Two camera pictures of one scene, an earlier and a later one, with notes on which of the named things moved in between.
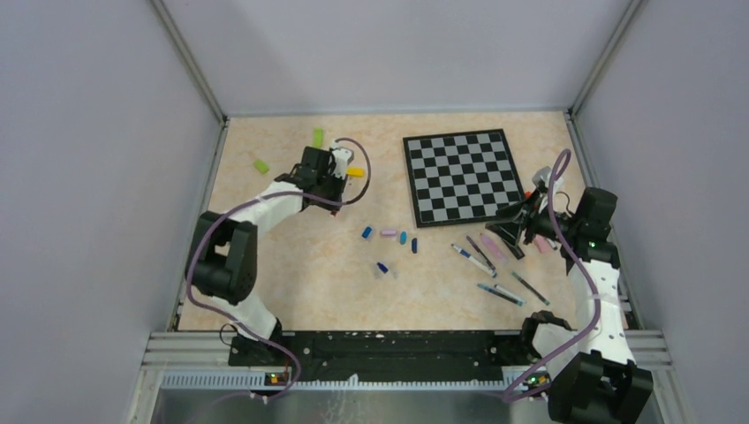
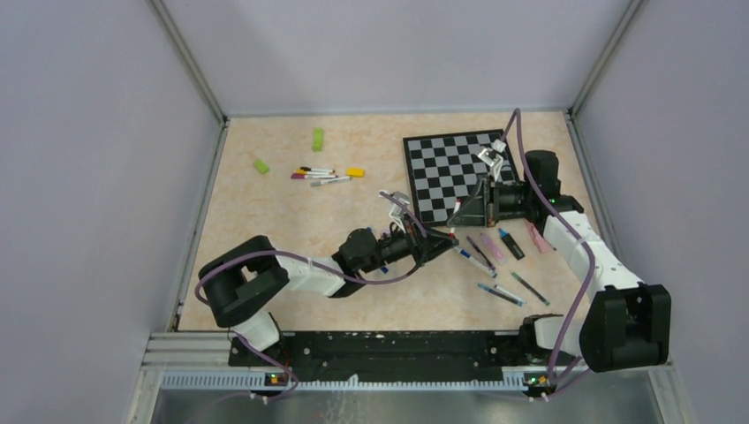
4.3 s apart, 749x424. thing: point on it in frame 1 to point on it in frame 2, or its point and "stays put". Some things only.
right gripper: (525, 215) to (482, 208)
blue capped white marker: (471, 258) stays put
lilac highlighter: (491, 245) stays put
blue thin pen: (502, 294) stays put
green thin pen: (516, 276) stays put
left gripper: (340, 184) to (423, 248)
